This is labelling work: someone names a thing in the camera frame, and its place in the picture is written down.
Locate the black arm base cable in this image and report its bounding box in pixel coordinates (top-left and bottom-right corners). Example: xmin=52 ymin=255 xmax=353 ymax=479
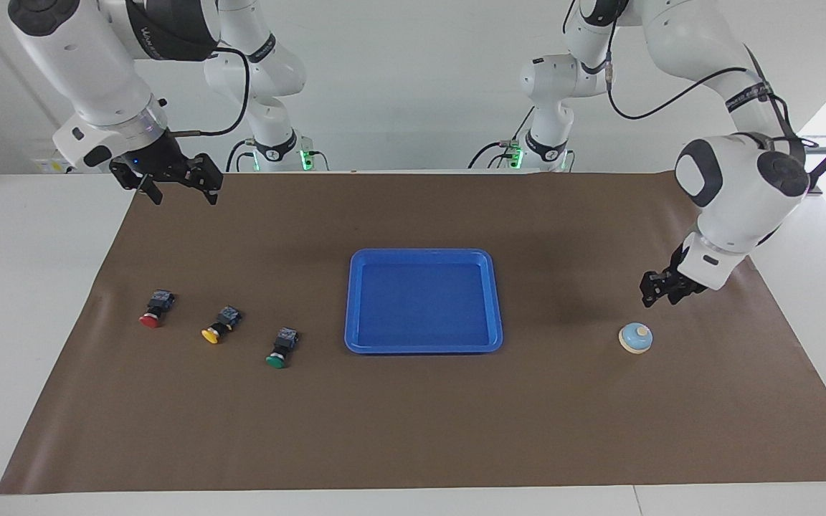
xmin=224 ymin=139 xmax=256 ymax=173
xmin=467 ymin=106 xmax=537 ymax=171

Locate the brown table mat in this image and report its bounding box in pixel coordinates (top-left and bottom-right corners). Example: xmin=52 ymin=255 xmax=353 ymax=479
xmin=0 ymin=171 xmax=826 ymax=495

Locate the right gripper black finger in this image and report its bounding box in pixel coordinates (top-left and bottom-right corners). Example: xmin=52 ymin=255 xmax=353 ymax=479
xmin=184 ymin=152 xmax=224 ymax=207
xmin=109 ymin=161 xmax=164 ymax=207

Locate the black right arm base cable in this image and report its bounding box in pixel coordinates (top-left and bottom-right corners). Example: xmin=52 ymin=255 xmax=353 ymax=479
xmin=224 ymin=139 xmax=256 ymax=173

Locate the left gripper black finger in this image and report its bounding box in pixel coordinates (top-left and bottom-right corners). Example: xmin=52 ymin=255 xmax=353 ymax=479
xmin=667 ymin=279 xmax=708 ymax=306
xmin=639 ymin=269 xmax=669 ymax=309

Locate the black left arm base cable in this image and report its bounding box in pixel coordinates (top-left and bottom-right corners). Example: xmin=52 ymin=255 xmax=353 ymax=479
xmin=467 ymin=106 xmax=537 ymax=171

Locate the red push button switch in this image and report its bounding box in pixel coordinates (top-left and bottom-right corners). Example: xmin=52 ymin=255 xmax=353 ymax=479
xmin=138 ymin=290 xmax=176 ymax=329

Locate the blue plastic tray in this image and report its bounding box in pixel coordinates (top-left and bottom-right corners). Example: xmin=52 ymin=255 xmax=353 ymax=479
xmin=343 ymin=248 xmax=505 ymax=355

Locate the yellow push button switch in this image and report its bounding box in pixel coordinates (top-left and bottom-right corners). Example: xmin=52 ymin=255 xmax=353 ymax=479
xmin=201 ymin=305 xmax=243 ymax=345

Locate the green push button switch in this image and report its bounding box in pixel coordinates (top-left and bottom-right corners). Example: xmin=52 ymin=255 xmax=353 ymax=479
xmin=265 ymin=327 xmax=300 ymax=370

